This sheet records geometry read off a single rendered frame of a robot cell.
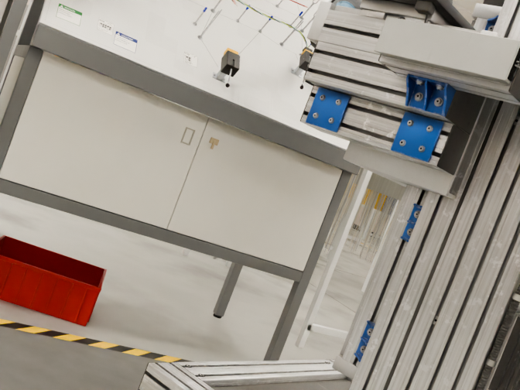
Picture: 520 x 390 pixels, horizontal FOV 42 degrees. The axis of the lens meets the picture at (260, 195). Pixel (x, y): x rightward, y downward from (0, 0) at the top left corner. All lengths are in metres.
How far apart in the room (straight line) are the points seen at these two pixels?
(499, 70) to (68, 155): 1.37
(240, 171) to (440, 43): 1.19
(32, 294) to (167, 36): 0.95
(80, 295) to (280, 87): 0.98
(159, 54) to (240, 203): 0.57
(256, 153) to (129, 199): 0.46
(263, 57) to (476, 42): 1.31
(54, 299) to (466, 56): 1.60
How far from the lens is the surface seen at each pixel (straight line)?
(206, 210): 2.30
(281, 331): 2.56
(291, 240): 2.45
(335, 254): 3.06
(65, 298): 2.36
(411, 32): 1.31
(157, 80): 2.15
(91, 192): 2.20
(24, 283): 2.37
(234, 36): 2.45
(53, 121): 2.15
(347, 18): 1.55
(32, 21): 2.69
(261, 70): 2.41
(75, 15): 2.17
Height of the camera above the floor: 0.74
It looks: 3 degrees down
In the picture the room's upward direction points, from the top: 21 degrees clockwise
